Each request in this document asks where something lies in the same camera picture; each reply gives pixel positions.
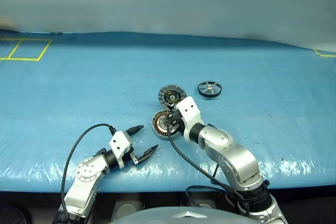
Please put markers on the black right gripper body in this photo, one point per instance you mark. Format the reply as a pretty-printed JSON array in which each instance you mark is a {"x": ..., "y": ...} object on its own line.
[{"x": 176, "y": 120}]

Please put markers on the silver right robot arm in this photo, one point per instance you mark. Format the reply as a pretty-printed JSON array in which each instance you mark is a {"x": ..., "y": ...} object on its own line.
[{"x": 236, "y": 158}]

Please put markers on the yellow tape square grid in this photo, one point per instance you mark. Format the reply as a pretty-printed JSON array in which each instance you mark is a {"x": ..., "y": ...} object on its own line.
[{"x": 29, "y": 58}]

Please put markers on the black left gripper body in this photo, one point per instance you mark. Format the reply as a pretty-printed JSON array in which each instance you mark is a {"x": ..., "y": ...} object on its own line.
[{"x": 128, "y": 159}]

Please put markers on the grey rounded shape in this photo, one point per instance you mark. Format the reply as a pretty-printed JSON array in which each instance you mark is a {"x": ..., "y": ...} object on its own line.
[
  {"x": 202, "y": 203},
  {"x": 128, "y": 203}
]

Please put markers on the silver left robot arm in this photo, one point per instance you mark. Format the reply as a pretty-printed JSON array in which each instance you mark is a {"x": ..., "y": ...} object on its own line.
[{"x": 86, "y": 171}]

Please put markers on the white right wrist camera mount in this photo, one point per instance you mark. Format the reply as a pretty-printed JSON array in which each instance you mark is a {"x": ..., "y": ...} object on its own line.
[{"x": 189, "y": 111}]

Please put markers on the motor housing with copper windings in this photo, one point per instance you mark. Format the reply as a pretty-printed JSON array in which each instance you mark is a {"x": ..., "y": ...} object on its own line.
[{"x": 158, "y": 123}]

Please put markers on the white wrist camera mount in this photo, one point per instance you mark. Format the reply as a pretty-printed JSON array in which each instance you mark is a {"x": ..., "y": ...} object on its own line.
[
  {"x": 119, "y": 142},
  {"x": 189, "y": 111}
]

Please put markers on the grey robot torso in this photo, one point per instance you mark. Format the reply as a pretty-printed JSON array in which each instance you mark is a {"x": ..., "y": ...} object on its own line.
[{"x": 181, "y": 216}]

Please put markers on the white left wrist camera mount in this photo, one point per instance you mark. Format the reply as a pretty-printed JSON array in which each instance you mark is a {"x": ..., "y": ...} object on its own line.
[{"x": 119, "y": 142}]

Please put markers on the dark rounded shape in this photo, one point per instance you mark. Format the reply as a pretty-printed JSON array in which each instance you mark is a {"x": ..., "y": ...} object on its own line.
[{"x": 13, "y": 214}]

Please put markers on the black spoked rotor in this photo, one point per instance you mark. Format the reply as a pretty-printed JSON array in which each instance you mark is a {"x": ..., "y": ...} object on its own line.
[{"x": 209, "y": 87}]

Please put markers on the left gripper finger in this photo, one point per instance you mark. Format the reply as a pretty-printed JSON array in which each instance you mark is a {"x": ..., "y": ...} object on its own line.
[
  {"x": 147, "y": 153},
  {"x": 135, "y": 130}
]

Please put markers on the silver round motor lid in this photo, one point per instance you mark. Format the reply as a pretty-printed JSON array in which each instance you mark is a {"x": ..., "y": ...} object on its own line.
[{"x": 168, "y": 97}]

